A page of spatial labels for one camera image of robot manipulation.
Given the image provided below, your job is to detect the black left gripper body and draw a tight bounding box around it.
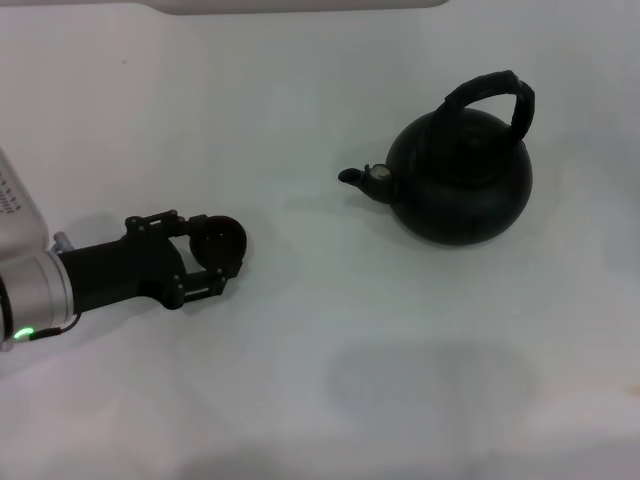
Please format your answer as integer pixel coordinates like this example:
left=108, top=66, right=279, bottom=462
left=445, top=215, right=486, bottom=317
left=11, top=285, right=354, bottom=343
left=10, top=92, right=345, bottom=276
left=57, top=230, right=189, bottom=314

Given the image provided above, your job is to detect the small dark teacup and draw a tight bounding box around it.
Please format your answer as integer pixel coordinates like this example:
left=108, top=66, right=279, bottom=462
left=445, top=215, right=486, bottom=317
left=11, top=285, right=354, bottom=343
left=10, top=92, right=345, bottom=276
left=189, top=214, right=248, bottom=270

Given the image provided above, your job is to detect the black round teapot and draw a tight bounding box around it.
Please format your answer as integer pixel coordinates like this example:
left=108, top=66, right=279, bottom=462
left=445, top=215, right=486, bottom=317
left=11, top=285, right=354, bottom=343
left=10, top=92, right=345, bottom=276
left=337, top=69, right=534, bottom=247

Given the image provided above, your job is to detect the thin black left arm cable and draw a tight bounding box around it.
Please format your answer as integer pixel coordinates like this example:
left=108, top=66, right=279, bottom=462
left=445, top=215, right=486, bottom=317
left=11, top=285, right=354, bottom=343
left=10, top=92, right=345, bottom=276
left=29, top=313, right=82, bottom=337

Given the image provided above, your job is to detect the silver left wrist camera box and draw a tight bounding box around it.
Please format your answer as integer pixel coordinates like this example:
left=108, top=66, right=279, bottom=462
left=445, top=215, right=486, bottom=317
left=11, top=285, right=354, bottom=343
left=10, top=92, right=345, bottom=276
left=0, top=147, right=51, bottom=255

